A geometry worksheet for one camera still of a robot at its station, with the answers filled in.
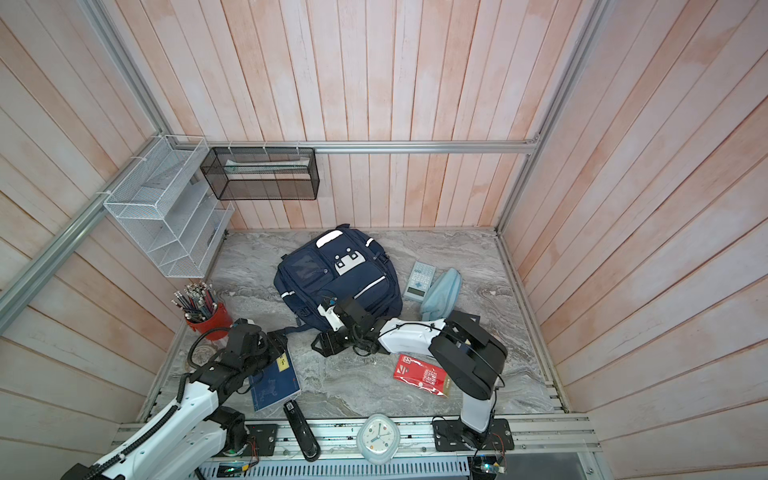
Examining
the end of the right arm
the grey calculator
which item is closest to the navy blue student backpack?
the grey calculator

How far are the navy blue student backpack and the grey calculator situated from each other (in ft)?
0.15

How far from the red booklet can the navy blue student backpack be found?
0.16m

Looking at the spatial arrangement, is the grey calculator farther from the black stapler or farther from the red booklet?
the black stapler

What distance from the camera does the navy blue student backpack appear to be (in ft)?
3.18

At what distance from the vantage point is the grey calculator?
1027 millimetres

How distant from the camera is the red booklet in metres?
0.83

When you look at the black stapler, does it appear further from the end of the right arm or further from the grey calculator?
the grey calculator

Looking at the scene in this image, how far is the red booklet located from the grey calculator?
0.74ft
